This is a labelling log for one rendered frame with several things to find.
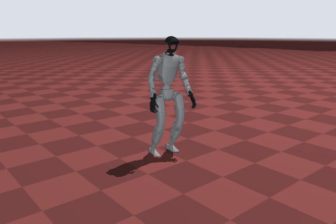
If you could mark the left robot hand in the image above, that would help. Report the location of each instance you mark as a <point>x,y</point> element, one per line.
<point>192,99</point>

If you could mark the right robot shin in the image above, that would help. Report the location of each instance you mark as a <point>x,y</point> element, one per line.
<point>156,137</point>

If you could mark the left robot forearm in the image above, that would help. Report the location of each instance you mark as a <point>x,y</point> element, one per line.
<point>186,85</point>

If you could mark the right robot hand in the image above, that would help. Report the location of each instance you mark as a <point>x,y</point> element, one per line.
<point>153,103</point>

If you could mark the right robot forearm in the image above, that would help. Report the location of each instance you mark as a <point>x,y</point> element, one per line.
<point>152,85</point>

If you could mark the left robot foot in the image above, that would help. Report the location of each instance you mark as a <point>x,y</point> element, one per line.
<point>172,148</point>

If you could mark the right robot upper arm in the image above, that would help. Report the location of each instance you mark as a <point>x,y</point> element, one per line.
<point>156,61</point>

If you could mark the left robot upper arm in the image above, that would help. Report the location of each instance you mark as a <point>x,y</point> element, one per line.
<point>181,67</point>

